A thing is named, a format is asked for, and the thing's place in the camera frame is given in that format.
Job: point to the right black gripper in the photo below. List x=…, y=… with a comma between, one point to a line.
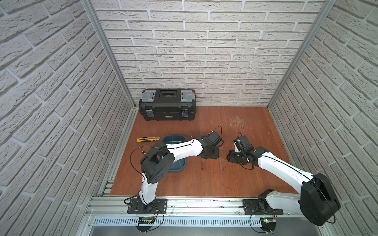
x=231, y=157

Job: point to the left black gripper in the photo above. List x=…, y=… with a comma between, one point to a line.
x=209, y=152

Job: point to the small clear triangle ruler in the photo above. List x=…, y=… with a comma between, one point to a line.
x=222, y=165

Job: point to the teal plastic storage box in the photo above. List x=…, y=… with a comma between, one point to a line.
x=177, y=166

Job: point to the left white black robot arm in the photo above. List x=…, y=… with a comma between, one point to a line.
x=157, y=161

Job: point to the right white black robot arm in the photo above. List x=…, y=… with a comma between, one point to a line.
x=315, y=197

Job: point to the yellow black utility knife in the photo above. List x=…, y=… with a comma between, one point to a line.
x=148, y=139

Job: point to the black plastic toolbox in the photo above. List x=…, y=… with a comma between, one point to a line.
x=168, y=104

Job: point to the right controller board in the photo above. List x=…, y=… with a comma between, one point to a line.
x=268, y=225

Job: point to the controller board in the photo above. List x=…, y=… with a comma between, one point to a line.
x=268, y=225
x=145, y=224

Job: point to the left controller board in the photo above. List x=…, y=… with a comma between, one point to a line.
x=145, y=224

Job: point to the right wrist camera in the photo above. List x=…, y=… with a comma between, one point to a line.
x=243, y=145

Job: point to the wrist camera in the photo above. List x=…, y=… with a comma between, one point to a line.
x=243, y=145
x=215, y=139

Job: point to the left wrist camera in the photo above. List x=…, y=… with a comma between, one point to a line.
x=215, y=139

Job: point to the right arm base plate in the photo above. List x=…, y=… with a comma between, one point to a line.
x=259, y=206

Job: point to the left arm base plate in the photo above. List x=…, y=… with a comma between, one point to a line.
x=147, y=206

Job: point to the aluminium front rail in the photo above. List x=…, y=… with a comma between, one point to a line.
x=174, y=206

